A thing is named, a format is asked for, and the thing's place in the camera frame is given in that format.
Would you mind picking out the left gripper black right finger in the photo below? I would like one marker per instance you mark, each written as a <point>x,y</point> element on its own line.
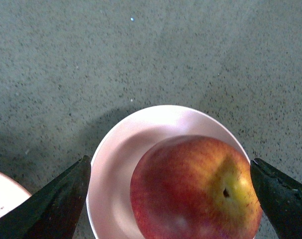
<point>280,197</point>

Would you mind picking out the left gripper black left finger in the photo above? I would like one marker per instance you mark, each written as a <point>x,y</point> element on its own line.
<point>52,212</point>

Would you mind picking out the pink bowl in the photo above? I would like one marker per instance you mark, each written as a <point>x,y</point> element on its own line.
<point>108,201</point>

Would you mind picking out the red apple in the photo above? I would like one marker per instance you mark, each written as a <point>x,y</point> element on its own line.
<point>194,187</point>

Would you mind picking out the pink plate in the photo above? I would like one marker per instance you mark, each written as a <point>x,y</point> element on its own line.
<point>12,194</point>

